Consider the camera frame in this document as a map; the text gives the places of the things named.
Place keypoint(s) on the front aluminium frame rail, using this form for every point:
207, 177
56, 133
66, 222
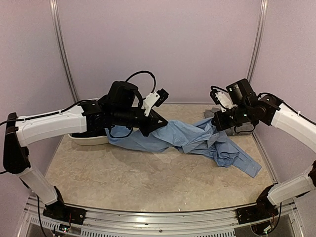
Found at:
100, 222

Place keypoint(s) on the aluminium corner post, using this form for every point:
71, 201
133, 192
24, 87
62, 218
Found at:
62, 50
258, 39

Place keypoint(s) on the light blue long sleeve shirt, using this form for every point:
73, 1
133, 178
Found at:
200, 138

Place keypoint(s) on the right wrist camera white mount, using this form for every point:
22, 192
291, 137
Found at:
219, 97

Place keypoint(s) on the folded grey button shirt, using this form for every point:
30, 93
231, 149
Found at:
245, 129

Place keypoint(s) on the left aluminium corner post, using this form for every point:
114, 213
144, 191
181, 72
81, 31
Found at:
62, 50

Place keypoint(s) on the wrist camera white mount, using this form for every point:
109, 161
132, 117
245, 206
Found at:
154, 99
219, 97

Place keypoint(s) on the right aluminium corner post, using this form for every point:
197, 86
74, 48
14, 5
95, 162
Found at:
258, 39

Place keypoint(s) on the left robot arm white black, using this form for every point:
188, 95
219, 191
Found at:
123, 105

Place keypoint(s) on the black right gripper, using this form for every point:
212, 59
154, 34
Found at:
221, 124

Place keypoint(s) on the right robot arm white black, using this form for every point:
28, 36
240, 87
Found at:
240, 105

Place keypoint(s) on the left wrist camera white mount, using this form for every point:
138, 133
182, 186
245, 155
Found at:
154, 99

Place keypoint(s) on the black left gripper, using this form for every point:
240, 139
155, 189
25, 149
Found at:
153, 123

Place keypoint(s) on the black garment in basket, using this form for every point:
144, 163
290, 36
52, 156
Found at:
88, 134

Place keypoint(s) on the white plastic laundry basket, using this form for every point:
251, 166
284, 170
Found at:
86, 139

